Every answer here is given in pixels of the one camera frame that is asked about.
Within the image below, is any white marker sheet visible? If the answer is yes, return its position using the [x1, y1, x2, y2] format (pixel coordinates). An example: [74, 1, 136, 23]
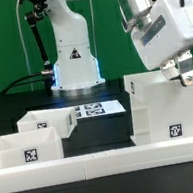
[75, 100, 125, 119]

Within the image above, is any white drawer box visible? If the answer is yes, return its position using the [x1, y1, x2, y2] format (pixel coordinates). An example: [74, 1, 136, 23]
[0, 127, 64, 169]
[17, 107, 78, 138]

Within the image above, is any black cable bundle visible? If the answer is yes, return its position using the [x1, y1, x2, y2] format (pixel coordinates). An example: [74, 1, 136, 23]
[0, 0, 58, 98]

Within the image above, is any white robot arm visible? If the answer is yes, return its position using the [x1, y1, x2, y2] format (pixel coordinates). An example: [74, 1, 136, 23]
[26, 0, 193, 92]

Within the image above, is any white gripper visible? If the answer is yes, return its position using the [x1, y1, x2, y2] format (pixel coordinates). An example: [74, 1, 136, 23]
[131, 0, 193, 86]

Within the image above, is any white front fence rail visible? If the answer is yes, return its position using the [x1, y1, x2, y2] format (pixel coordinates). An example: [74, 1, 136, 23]
[0, 137, 193, 193]

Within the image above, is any white front drawer box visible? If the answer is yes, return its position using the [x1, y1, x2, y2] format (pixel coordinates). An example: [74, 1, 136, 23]
[0, 127, 64, 169]

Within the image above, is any white drawer cabinet frame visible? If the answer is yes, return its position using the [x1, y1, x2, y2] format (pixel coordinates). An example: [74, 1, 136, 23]
[123, 71, 193, 146]

